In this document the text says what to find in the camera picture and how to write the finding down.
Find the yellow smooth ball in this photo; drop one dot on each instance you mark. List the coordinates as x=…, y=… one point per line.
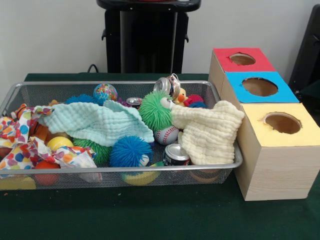
x=60, y=143

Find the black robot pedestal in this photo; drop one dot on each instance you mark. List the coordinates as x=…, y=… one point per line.
x=150, y=45

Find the white baseball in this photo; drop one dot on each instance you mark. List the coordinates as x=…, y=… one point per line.
x=166, y=135

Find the black upright panel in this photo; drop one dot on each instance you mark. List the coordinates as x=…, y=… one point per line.
x=307, y=50

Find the crushed silver can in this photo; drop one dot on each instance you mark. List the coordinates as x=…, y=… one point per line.
x=167, y=84

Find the polka dot colourful cloth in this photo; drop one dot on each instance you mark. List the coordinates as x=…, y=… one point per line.
x=20, y=140

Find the blue spiky rubber ball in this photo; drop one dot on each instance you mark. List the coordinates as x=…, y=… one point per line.
x=129, y=152

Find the red orange smooth ball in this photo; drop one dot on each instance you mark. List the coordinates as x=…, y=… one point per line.
x=46, y=171

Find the mint green fuzzy cloth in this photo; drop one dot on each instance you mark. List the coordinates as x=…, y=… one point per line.
x=100, y=122

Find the cream knitted cloth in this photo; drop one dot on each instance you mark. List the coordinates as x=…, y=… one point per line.
x=212, y=130

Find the dark green side table cloth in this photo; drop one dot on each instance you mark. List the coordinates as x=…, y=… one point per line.
x=312, y=91

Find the green spiky rubber ball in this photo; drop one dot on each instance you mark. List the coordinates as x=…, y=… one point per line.
x=156, y=110

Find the dark green spiky ball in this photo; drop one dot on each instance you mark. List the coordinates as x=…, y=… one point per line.
x=97, y=151

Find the black labelled silver can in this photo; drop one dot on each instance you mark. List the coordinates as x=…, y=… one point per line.
x=177, y=154

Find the small globe ball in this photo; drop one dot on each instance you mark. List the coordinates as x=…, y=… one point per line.
x=105, y=92

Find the wooden box with three holes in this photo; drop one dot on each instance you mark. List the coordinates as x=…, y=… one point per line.
x=272, y=170

